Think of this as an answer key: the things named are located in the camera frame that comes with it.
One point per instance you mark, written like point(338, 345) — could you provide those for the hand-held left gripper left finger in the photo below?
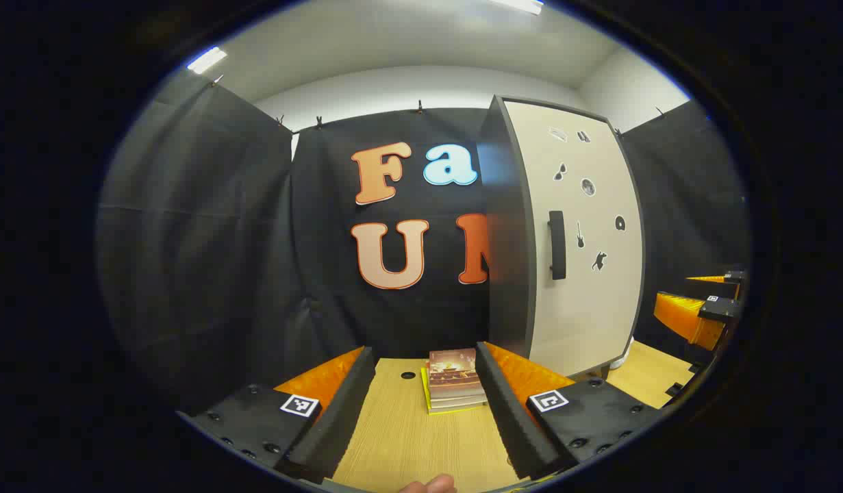
point(339, 418)

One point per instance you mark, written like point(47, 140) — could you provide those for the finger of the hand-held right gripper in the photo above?
point(688, 318)
point(736, 276)

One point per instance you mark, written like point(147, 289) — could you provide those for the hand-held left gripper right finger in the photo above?
point(510, 418)

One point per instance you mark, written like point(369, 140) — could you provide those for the white cabinet door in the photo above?
point(585, 308)

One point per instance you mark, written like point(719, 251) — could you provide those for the dark grey cabinet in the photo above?
point(507, 274)

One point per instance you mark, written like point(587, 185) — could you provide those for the yellow cover book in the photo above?
point(459, 411)

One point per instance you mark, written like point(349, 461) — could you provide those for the white paged book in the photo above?
point(457, 405)
point(455, 398)

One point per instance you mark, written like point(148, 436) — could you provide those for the black table clamp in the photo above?
point(674, 389)

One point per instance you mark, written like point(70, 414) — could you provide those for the small white object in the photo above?
point(621, 355)

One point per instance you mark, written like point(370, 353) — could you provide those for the black backdrop cloth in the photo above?
point(222, 239)

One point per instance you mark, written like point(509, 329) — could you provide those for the ceiling light panel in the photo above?
point(520, 5)
point(207, 60)

